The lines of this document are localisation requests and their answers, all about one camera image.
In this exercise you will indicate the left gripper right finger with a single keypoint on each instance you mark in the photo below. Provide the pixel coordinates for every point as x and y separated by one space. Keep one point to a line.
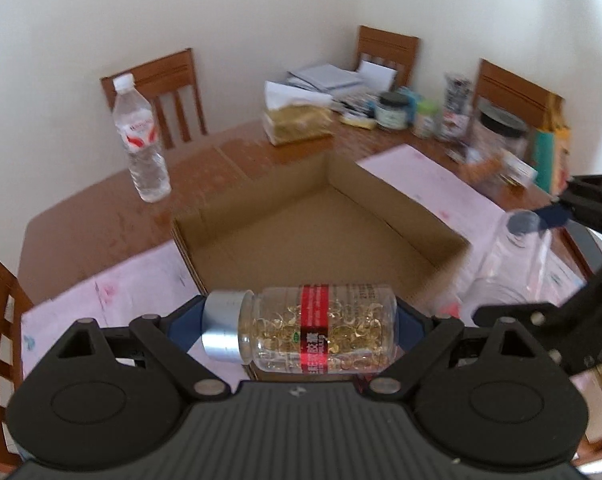
487 396

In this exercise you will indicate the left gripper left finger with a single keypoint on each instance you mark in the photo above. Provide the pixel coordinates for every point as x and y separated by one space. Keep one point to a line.
110 395

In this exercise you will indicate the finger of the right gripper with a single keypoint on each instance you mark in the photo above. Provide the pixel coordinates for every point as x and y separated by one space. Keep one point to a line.
571 334
580 201

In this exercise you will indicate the clear plastic jar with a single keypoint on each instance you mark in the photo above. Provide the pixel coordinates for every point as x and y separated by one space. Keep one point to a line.
513 269

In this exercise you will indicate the capsule bottle silver cap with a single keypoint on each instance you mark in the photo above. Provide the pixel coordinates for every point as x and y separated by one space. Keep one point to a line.
303 330

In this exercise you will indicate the black smartphone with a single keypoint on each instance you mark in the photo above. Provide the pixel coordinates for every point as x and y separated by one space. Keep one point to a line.
585 246

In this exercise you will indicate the teal paper bag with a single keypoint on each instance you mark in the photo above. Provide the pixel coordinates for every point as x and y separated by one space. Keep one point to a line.
551 148

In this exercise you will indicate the small white carton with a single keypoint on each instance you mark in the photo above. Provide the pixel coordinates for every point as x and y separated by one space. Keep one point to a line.
518 168

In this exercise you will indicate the wooden chair right side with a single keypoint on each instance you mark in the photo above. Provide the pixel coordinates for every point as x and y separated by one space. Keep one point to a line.
538 107

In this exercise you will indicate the large clear black-lid jar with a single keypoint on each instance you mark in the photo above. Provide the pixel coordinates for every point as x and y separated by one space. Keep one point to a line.
497 142

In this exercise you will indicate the pink floral tablecloth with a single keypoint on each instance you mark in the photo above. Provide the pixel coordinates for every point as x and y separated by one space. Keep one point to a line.
105 254

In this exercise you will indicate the pen holder cup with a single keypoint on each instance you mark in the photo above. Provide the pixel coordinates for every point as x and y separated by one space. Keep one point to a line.
456 109

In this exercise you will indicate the small green lid jar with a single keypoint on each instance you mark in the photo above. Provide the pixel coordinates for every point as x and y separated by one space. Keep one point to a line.
426 119

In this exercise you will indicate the dark glass jar green label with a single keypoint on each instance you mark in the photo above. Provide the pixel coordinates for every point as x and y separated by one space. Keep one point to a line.
391 111

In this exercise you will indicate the open cardboard box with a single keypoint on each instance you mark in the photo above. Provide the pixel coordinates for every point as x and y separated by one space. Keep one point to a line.
322 221

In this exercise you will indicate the wooden chair far right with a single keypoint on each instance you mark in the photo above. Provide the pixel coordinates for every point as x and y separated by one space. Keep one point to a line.
389 49

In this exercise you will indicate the clear water bottle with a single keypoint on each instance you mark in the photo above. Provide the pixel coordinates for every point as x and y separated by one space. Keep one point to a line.
134 121

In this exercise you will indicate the stack of papers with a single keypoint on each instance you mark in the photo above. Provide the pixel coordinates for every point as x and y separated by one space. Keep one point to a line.
323 78

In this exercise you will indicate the gold tissue pack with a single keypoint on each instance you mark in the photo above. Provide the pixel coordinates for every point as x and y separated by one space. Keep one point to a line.
295 115

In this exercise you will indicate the wooden chair far side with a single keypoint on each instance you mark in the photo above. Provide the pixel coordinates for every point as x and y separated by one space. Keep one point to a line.
166 78

